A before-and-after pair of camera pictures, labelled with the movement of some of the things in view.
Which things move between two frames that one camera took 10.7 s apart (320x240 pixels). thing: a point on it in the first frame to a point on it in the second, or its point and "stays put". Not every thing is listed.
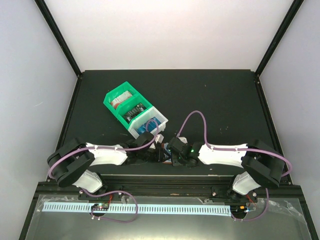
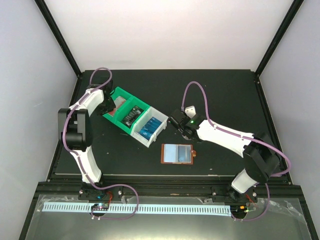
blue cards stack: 149,126 stays put
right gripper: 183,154 to 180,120
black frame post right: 294,9 stays put
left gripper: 159,157 to 112,106
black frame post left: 43,7 stays put
